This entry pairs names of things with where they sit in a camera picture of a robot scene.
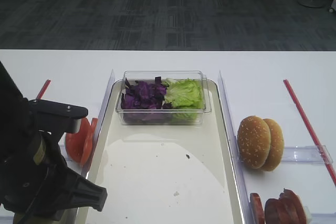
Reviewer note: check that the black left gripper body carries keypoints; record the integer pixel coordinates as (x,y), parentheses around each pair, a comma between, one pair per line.
(35,180)

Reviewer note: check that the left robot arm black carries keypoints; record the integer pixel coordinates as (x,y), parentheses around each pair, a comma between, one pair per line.
(17,121)

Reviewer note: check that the front tomato slice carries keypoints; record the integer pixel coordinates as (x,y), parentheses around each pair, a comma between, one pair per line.
(74,143)

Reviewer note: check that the tomato slice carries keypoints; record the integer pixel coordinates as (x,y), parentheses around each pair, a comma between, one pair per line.
(88,144)
(74,143)

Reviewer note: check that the rear tomato slice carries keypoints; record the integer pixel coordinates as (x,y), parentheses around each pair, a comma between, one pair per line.
(88,144)

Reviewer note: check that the green lettuce leaves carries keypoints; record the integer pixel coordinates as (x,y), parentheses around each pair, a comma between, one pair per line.
(185,93)

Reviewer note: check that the front red meat slice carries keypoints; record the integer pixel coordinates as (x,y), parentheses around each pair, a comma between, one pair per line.
(257,208)

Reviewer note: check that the stacked brown meat patties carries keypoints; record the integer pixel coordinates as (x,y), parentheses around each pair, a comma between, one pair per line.
(287,208)

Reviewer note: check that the white meat pusher block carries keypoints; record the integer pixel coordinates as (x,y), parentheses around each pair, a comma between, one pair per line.
(308,215)

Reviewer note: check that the clear meat pusher track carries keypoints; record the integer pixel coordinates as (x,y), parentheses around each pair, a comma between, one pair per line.
(323,219)

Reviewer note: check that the left red strip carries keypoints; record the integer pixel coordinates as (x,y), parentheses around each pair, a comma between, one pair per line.
(43,89)

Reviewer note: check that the red strip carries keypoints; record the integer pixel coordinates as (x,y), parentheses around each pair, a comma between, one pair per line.
(43,89)
(310,129)

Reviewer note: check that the white metal tray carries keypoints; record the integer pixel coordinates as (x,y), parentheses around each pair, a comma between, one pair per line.
(164,173)

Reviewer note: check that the purple cabbage leaves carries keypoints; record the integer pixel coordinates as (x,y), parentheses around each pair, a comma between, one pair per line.
(144,95)

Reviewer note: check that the clear plastic salad container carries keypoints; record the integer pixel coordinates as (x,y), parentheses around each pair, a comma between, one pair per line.
(174,116)

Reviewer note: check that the front sesame bun top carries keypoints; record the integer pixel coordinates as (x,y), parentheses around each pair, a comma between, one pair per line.
(253,140)

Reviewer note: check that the sesame bun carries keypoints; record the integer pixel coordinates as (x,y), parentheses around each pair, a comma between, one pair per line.
(276,146)
(253,140)

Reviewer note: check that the rear sesame bun top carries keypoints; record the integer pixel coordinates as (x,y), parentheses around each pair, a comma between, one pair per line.
(276,146)

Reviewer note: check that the right red strip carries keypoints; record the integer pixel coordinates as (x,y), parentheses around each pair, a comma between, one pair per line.
(310,129)

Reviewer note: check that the clear bun pusher track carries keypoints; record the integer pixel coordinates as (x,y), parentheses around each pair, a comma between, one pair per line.
(316,155)

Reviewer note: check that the grey floor stand base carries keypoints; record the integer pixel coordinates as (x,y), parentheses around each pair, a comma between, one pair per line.
(311,3)

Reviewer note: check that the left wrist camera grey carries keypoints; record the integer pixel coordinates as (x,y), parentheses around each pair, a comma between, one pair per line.
(57,117)

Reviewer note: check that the right clear divider rail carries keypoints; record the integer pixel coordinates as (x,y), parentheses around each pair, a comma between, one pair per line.
(244,202)

